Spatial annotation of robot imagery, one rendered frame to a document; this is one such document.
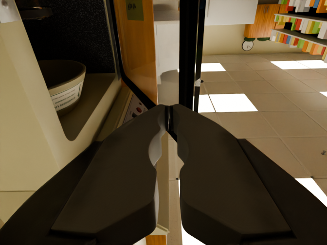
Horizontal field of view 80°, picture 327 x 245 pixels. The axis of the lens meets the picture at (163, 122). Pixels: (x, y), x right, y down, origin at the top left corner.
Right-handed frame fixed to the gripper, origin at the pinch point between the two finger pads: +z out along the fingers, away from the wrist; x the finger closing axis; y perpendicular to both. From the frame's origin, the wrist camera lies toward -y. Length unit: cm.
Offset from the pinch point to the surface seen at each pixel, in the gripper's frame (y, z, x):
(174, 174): 136, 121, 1
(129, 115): 14.1, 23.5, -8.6
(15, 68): -1.4, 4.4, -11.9
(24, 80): -0.3, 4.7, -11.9
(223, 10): 25, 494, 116
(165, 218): 21.5, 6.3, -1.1
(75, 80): 3.9, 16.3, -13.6
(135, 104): 14.6, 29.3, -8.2
